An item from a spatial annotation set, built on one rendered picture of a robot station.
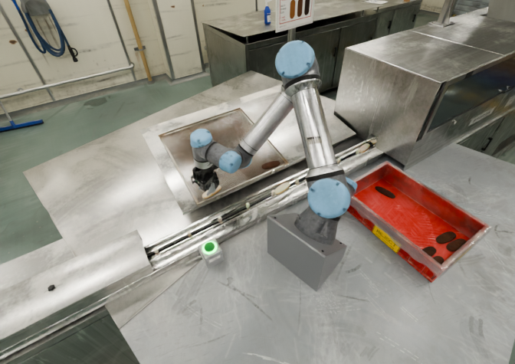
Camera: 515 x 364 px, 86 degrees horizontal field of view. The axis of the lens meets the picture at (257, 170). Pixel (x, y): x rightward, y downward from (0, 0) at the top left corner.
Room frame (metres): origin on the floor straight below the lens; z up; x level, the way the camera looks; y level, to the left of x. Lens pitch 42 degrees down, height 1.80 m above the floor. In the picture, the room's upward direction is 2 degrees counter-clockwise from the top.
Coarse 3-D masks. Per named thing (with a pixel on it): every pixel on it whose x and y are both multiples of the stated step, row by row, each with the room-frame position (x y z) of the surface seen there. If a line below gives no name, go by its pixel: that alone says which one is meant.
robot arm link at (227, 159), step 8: (216, 144) 0.77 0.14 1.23; (208, 152) 0.75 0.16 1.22; (216, 152) 0.74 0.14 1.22; (224, 152) 0.73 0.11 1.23; (232, 152) 0.74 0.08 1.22; (240, 152) 0.80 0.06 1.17; (208, 160) 0.74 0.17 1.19; (216, 160) 0.72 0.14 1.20; (224, 160) 0.71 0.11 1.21; (232, 160) 0.71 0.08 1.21; (240, 160) 0.73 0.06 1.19; (224, 168) 0.70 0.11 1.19; (232, 168) 0.70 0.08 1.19
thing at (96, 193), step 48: (240, 96) 1.94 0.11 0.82; (96, 144) 1.39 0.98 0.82; (144, 144) 1.37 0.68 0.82; (48, 192) 0.99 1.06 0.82; (96, 192) 0.97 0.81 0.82; (144, 192) 0.96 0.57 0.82; (240, 192) 0.93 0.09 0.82; (96, 240) 0.69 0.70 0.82; (144, 240) 0.68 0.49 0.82; (144, 288) 0.47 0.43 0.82
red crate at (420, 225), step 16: (368, 192) 0.89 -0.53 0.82; (400, 192) 0.88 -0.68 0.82; (352, 208) 0.77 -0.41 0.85; (384, 208) 0.79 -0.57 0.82; (400, 208) 0.78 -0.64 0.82; (416, 208) 0.78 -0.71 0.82; (368, 224) 0.69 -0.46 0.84; (400, 224) 0.70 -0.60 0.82; (416, 224) 0.70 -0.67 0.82; (432, 224) 0.69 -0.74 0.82; (448, 224) 0.69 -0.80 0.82; (416, 240) 0.62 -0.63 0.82; (432, 240) 0.62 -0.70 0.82; (400, 256) 0.55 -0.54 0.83; (432, 256) 0.54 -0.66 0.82; (448, 256) 0.54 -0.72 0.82
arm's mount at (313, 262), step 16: (272, 224) 0.58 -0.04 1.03; (288, 224) 0.58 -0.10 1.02; (272, 240) 0.58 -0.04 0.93; (288, 240) 0.52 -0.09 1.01; (304, 240) 0.50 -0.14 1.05; (336, 240) 0.58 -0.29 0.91; (272, 256) 0.57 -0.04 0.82; (288, 256) 0.52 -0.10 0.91; (304, 256) 0.48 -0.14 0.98; (320, 256) 0.44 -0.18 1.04; (336, 256) 0.50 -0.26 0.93; (304, 272) 0.47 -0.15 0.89; (320, 272) 0.43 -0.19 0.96
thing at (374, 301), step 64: (448, 192) 0.87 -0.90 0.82; (512, 192) 0.85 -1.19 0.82; (256, 256) 0.58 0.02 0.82; (384, 256) 0.56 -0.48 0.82; (512, 256) 0.53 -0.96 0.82; (192, 320) 0.35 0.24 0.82; (256, 320) 0.34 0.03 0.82; (320, 320) 0.33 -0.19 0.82; (384, 320) 0.33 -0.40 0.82; (448, 320) 0.32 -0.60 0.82; (512, 320) 0.31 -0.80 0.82
